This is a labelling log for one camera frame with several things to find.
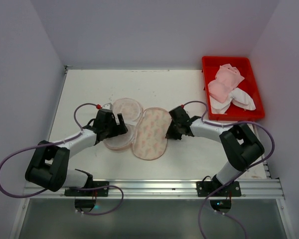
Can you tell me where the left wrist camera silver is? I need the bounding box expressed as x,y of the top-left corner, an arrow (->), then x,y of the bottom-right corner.
96,103 -> 113,111

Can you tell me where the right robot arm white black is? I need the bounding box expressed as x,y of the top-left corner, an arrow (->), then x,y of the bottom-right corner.
165,106 -> 265,189

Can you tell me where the pink bra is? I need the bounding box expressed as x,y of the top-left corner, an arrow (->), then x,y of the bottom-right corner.
208,64 -> 245,103

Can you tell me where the aluminium front rail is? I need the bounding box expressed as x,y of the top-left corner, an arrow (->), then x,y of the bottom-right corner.
21,178 -> 285,200

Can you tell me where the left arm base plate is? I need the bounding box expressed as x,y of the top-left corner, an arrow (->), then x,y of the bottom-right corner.
64,181 -> 109,197

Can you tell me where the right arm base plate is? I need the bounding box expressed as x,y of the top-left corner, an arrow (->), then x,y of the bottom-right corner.
196,176 -> 242,197

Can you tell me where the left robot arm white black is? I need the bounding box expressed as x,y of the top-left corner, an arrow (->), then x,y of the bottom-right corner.
25,109 -> 128,192

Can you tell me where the floral mesh laundry bag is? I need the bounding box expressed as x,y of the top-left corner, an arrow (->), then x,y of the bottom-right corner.
104,98 -> 171,161

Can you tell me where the white bra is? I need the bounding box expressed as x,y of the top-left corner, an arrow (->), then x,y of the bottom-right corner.
209,88 -> 256,114

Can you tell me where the red plastic tray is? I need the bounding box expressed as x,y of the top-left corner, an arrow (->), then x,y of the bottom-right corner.
201,56 -> 265,121

